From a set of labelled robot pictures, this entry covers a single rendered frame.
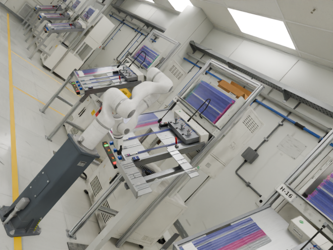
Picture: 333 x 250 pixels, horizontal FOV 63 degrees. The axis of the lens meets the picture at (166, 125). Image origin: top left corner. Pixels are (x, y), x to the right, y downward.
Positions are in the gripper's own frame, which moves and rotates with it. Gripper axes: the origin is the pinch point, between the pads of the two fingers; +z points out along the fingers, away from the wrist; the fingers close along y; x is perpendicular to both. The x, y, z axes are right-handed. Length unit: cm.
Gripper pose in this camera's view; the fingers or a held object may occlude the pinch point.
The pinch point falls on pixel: (119, 152)
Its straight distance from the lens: 214.7
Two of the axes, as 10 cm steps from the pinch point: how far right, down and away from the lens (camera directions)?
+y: 4.5, 4.8, -7.6
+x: 8.9, -1.9, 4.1
